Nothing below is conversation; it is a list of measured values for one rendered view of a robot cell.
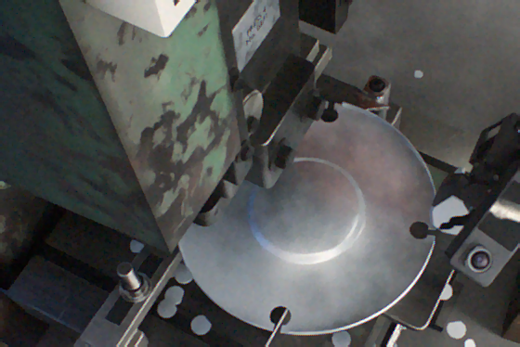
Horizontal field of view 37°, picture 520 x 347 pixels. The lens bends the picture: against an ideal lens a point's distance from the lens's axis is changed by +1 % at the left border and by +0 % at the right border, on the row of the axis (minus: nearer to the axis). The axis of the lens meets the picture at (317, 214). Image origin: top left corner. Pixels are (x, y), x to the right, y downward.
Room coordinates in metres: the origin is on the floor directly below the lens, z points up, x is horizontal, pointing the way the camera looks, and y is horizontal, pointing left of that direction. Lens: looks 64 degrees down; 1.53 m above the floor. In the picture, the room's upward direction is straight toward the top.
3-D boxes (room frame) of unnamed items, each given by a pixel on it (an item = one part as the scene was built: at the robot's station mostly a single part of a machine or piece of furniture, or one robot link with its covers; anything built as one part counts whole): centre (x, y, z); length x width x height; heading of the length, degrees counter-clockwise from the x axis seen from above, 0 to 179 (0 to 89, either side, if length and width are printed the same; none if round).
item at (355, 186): (0.38, 0.01, 0.78); 0.29 x 0.29 x 0.01
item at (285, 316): (0.44, 0.12, 0.68); 0.45 x 0.30 x 0.06; 152
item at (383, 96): (0.53, -0.07, 0.75); 0.03 x 0.03 x 0.10; 62
